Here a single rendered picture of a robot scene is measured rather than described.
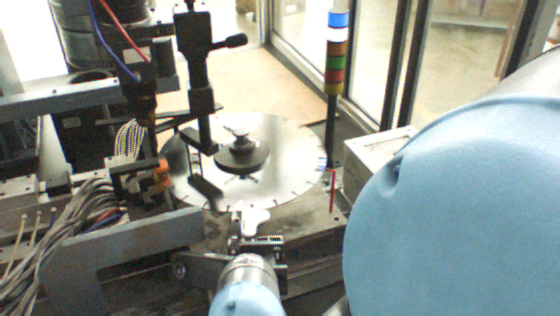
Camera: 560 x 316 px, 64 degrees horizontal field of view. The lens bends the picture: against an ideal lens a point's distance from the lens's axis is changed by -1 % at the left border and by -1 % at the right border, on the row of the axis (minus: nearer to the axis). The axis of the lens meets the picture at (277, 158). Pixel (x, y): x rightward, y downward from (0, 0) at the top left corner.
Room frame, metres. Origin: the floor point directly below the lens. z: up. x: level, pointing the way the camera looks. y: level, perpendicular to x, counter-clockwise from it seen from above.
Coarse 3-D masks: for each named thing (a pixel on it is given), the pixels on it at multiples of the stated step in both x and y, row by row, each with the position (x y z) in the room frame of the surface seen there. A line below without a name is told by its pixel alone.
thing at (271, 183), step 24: (216, 120) 0.85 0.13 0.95; (240, 120) 0.85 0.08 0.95; (264, 120) 0.85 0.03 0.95; (288, 120) 0.85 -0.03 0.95; (168, 144) 0.76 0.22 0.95; (288, 144) 0.76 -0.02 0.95; (312, 144) 0.76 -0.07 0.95; (192, 168) 0.68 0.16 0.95; (216, 168) 0.68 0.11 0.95; (264, 168) 0.68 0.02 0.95; (288, 168) 0.68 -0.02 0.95; (312, 168) 0.68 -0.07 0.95; (192, 192) 0.61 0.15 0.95; (216, 192) 0.61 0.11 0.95; (240, 192) 0.61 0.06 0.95; (264, 192) 0.61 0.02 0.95; (288, 192) 0.61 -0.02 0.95
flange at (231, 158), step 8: (232, 144) 0.72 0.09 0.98; (264, 144) 0.74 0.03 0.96; (224, 152) 0.71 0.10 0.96; (232, 152) 0.71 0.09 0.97; (240, 152) 0.70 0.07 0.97; (248, 152) 0.71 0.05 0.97; (256, 152) 0.71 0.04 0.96; (264, 152) 0.72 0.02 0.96; (216, 160) 0.69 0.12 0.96; (224, 160) 0.69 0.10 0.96; (232, 160) 0.69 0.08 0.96; (240, 160) 0.69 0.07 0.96; (248, 160) 0.69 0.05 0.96; (256, 160) 0.69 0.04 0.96; (264, 160) 0.69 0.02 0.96; (224, 168) 0.68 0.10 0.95; (232, 168) 0.67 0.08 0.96; (240, 168) 0.67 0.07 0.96; (248, 168) 0.67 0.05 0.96; (256, 168) 0.68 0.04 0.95
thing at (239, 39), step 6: (228, 36) 0.65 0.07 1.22; (234, 36) 0.64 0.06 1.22; (240, 36) 0.64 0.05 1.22; (246, 36) 0.65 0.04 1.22; (216, 42) 0.64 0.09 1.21; (222, 42) 0.64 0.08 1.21; (228, 42) 0.64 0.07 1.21; (234, 42) 0.64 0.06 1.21; (240, 42) 0.64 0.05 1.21; (246, 42) 0.64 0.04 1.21; (198, 48) 0.63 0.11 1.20; (204, 48) 0.63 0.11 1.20; (210, 48) 0.63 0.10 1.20; (216, 48) 0.64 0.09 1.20; (198, 54) 0.63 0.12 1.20
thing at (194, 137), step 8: (200, 120) 0.66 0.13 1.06; (208, 120) 0.67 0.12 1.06; (184, 128) 0.72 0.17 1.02; (192, 128) 0.72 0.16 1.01; (200, 128) 0.66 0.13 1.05; (208, 128) 0.67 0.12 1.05; (184, 136) 0.70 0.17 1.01; (192, 136) 0.69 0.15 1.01; (200, 136) 0.66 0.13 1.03; (208, 136) 0.66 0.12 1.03; (192, 144) 0.68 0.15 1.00; (200, 144) 0.66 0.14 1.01; (208, 144) 0.66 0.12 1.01; (216, 144) 0.66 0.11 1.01; (200, 152) 0.70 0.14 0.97; (208, 152) 0.65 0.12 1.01; (216, 152) 0.66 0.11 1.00
